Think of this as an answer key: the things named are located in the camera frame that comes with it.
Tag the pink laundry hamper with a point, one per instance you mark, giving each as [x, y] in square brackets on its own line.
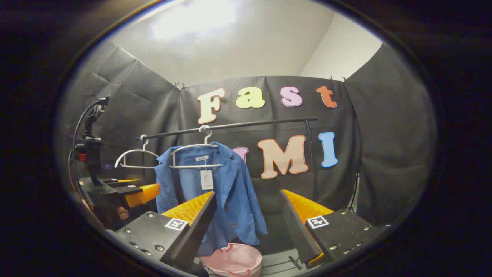
[230, 259]

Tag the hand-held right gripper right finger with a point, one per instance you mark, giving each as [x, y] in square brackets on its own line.
[298, 227]

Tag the black metal clothes rack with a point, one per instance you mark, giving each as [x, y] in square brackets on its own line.
[269, 123]

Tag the white clothes hanger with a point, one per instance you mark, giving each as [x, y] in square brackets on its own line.
[192, 166]
[138, 167]

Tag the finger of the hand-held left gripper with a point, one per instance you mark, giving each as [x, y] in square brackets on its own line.
[132, 191]
[109, 180]

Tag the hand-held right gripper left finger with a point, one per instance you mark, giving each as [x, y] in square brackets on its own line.
[196, 231]

